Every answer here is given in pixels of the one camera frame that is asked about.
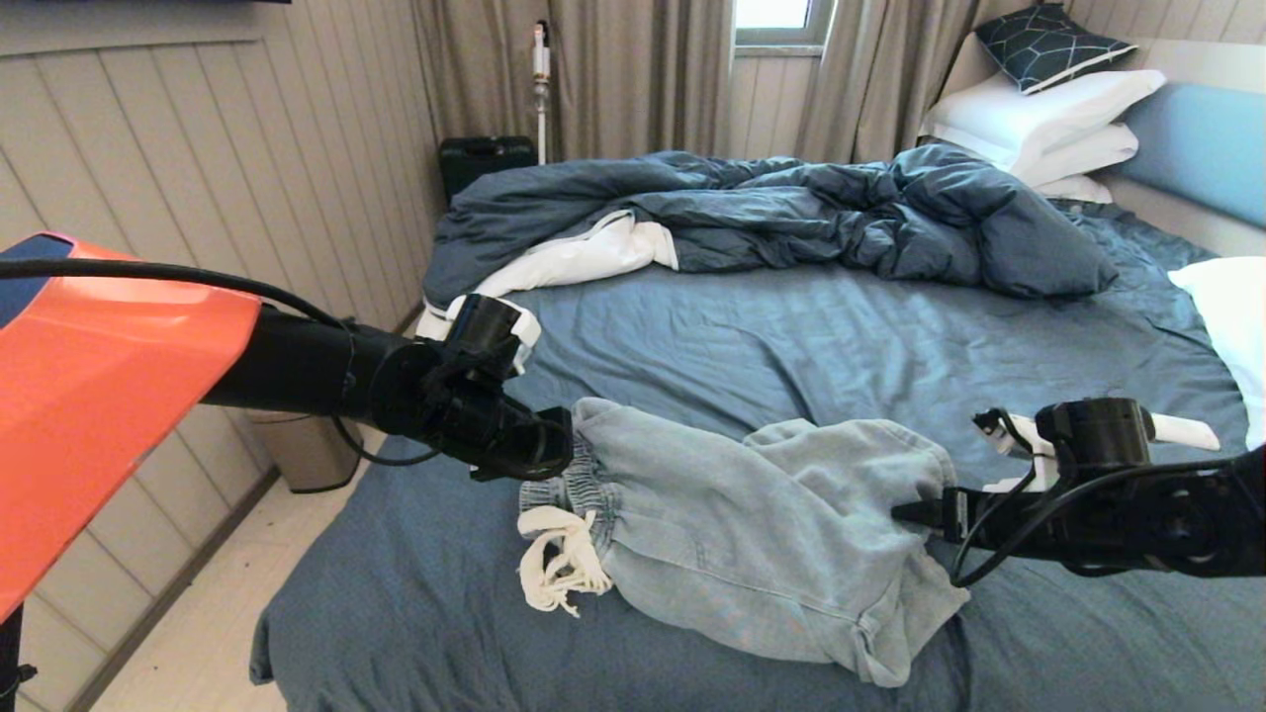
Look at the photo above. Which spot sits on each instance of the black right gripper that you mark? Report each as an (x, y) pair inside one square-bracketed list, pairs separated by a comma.
[(1078, 524)]

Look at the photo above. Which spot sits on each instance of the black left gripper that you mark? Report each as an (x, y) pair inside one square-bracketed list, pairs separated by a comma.
[(465, 415)]

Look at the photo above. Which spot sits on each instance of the light blue denim shorts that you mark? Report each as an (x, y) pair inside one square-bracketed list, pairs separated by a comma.
[(752, 534)]

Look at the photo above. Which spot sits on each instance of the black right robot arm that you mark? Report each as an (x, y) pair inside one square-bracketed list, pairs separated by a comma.
[(1217, 514)]

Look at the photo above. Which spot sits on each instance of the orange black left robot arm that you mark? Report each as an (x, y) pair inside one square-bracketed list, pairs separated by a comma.
[(99, 415)]

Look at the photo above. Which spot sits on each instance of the blue bed sheet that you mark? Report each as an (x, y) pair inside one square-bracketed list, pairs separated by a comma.
[(841, 346)]

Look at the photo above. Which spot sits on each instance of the brown trash bin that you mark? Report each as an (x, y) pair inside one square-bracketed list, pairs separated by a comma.
[(307, 455)]

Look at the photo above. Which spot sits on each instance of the white remote control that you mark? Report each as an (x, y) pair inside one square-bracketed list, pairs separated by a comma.
[(1187, 432)]

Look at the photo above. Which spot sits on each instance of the black hard case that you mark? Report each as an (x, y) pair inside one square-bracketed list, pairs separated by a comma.
[(485, 160)]

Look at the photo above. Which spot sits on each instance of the dark blue crumpled duvet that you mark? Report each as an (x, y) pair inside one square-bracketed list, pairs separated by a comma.
[(841, 213)]

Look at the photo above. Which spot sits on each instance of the white pillow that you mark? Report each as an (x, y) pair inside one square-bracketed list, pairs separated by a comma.
[(1078, 190), (1043, 109), (1231, 316), (1083, 153)]

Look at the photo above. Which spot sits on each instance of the beige curtain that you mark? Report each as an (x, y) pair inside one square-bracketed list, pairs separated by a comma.
[(633, 79), (870, 79)]

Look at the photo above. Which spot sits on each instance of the white stick vacuum cleaner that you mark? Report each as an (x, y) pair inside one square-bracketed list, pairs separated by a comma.
[(541, 64)]

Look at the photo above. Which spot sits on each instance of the blue headboard cushion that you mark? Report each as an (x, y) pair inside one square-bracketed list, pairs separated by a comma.
[(1202, 143)]

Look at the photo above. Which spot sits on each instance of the dark patterned cushion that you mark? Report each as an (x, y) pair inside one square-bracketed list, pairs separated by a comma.
[(1043, 47)]

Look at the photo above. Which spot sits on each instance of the beige headboard panel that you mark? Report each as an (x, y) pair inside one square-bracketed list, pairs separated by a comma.
[(1207, 59)]

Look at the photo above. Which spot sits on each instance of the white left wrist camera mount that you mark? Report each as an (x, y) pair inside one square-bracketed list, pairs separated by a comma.
[(524, 326)]

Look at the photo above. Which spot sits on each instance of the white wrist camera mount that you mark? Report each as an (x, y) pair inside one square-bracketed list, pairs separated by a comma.
[(524, 326), (1029, 435)]

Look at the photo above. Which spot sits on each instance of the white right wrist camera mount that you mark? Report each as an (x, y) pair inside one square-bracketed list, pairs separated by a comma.
[(1029, 435)]

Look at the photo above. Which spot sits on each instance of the window with grey frame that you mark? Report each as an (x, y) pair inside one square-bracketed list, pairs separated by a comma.
[(776, 15)]

